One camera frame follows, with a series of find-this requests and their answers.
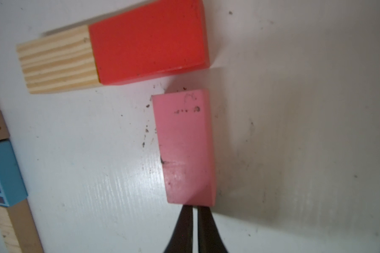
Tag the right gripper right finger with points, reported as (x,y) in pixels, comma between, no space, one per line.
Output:
(209,240)

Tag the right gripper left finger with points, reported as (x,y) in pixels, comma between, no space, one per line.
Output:
(182,238)

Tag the light pink block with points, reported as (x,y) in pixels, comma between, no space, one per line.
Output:
(185,139)

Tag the blue striped block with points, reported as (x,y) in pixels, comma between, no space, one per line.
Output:
(12,188)

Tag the red block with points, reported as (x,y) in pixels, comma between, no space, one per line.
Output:
(155,40)

